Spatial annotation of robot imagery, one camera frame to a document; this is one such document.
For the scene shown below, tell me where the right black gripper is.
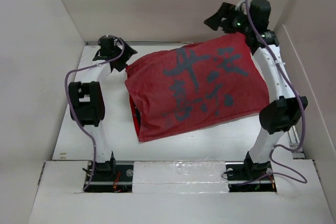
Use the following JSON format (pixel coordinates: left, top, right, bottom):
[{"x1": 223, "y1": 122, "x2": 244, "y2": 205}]
[{"x1": 202, "y1": 2, "x2": 252, "y2": 36}]

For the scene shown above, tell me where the red cartoon print pillowcase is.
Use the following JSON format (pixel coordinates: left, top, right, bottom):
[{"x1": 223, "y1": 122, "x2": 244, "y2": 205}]
[{"x1": 125, "y1": 33, "x2": 269, "y2": 142}]

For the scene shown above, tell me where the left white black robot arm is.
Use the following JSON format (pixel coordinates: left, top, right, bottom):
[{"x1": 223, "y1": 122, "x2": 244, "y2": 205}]
[{"x1": 65, "y1": 35, "x2": 138, "y2": 181}]

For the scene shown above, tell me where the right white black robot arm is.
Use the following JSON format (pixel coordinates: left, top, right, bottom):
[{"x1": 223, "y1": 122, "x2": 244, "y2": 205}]
[{"x1": 204, "y1": 0, "x2": 308, "y2": 185}]

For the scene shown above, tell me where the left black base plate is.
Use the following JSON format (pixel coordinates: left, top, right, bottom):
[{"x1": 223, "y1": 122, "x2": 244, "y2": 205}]
[{"x1": 83, "y1": 162, "x2": 134, "y2": 193}]

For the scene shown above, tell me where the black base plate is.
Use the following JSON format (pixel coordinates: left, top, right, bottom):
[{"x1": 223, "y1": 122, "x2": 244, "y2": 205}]
[
  {"x1": 83, "y1": 162, "x2": 134, "y2": 193},
  {"x1": 221, "y1": 163, "x2": 277, "y2": 193}
]

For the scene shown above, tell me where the aluminium rail right side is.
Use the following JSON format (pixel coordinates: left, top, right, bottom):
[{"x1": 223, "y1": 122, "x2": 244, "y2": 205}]
[{"x1": 288, "y1": 126, "x2": 306, "y2": 159}]

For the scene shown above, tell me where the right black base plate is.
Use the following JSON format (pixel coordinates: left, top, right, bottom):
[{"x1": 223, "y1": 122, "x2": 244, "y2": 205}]
[{"x1": 221, "y1": 163, "x2": 277, "y2": 193}]

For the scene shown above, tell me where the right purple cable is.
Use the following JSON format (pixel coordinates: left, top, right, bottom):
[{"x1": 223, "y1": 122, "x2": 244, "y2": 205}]
[{"x1": 236, "y1": 0, "x2": 308, "y2": 185}]

